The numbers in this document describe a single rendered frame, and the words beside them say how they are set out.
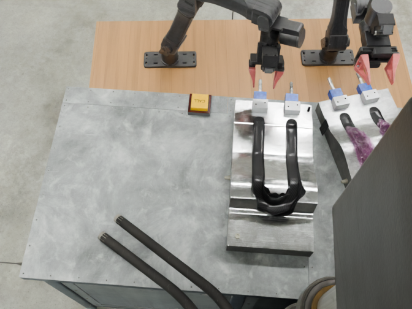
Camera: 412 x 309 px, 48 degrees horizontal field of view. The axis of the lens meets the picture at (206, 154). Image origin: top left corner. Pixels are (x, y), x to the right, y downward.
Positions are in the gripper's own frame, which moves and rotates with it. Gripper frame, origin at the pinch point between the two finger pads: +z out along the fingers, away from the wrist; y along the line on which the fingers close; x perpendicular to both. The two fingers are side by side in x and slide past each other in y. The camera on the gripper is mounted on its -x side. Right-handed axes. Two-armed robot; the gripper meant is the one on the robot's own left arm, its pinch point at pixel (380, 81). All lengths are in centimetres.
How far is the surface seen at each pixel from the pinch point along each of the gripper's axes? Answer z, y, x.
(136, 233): 32, -69, 33
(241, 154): 7.0, -35.6, 30.8
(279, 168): 13.4, -24.4, 28.5
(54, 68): -92, -135, 122
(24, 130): -50, -146, 121
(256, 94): -14.5, -29.7, 29.5
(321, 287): 59, -31, -37
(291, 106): -8.6, -18.6, 28.0
